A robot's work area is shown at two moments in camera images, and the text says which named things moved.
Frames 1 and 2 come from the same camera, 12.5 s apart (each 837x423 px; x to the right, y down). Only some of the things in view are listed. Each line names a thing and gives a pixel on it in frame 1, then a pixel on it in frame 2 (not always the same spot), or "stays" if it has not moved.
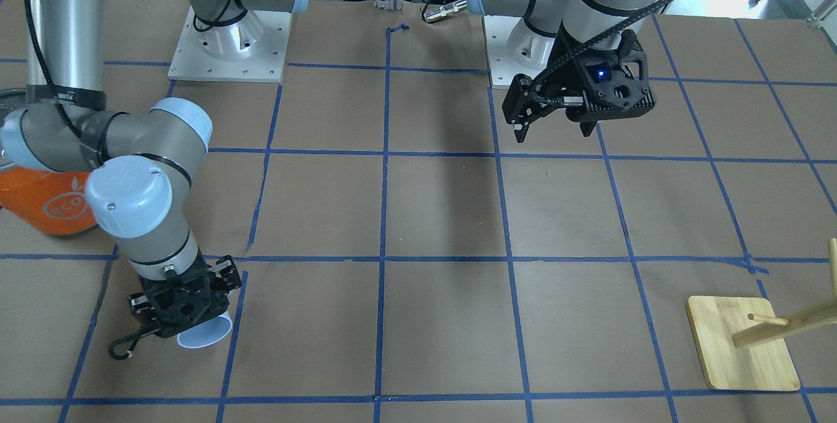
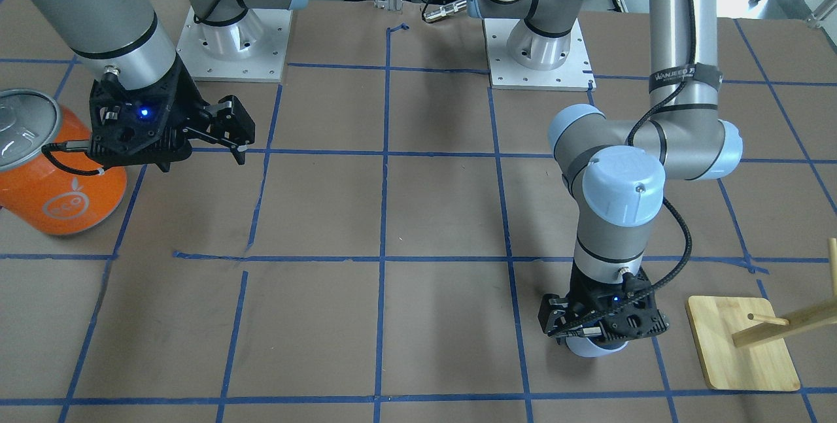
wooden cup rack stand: (743, 341) stays
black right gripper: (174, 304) to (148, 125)
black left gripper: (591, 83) to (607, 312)
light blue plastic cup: (206, 333) to (586, 346)
